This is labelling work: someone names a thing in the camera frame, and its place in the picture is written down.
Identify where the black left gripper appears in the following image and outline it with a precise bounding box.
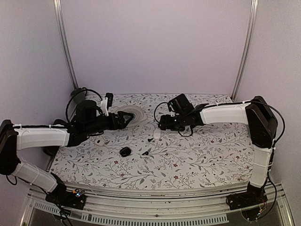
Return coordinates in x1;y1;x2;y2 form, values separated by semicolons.
85;111;134;136

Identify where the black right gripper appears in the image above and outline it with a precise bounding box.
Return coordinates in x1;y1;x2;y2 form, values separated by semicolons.
158;113;187;131

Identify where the white oval earbud case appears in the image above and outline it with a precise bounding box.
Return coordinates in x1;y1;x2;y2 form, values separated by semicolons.
153;129;161;140

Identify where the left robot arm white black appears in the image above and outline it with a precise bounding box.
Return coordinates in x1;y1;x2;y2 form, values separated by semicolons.
0;98;134;204

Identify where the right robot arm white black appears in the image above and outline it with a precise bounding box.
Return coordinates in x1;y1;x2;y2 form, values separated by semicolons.
156;94;278;205

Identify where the black open earbud case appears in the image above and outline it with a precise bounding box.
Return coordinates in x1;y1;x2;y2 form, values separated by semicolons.
119;147;132;157

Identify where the white earbud case small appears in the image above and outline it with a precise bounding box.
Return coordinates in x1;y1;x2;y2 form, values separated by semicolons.
95;139;105;147

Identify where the grey swirl ceramic plate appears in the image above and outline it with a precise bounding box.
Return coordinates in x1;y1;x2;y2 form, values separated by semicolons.
117;105;147;127

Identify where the grey mug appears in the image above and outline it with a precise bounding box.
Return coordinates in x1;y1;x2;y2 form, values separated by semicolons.
71;87;87;104

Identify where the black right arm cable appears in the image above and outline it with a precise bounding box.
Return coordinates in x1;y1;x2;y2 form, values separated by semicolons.
153;101;195;137

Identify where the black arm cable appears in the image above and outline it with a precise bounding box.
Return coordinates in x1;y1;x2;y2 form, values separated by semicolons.
153;101;195;137
65;88;103;122

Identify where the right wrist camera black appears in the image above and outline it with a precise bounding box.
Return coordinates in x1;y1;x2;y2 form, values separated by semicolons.
168;93;194;116

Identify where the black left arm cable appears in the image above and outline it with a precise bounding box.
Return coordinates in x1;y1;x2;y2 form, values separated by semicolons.
65;88;103;122

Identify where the aluminium front rail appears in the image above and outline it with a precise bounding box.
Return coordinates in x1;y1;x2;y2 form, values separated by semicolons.
20;183;297;226

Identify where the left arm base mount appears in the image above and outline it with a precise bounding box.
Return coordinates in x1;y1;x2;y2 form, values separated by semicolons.
45;188;87;210

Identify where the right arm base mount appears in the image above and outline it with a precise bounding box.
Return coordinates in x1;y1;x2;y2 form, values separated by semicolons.
226;192;268;221

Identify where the right aluminium frame post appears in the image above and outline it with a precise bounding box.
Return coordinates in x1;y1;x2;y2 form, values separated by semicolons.
230;0;259;101

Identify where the aluminium frame post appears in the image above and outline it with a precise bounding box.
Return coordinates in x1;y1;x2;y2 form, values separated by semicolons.
230;0;259;101
53;0;79;89

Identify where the left aluminium frame post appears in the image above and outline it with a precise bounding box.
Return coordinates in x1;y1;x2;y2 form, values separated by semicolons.
53;0;79;89

